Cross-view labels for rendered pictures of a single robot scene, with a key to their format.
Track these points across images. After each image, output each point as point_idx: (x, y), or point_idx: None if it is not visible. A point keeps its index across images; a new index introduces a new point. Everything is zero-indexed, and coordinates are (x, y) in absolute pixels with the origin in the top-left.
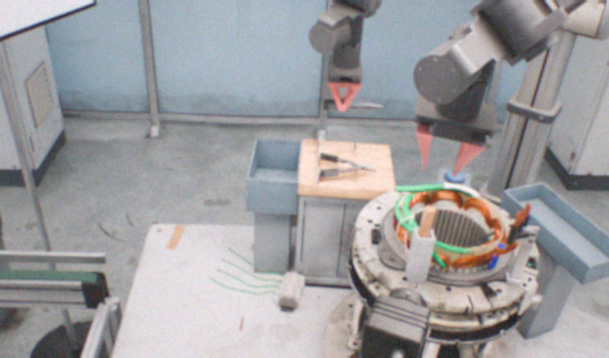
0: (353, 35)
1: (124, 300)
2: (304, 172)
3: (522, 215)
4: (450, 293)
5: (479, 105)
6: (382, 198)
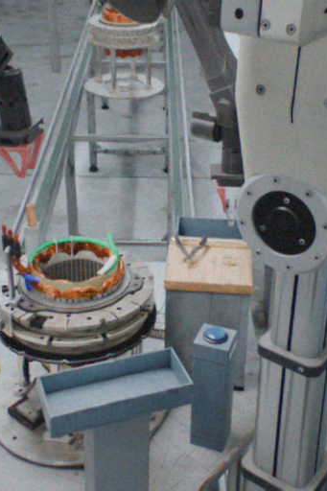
0: (222, 138)
1: None
2: (191, 239)
3: (10, 235)
4: None
5: (1, 119)
6: (134, 258)
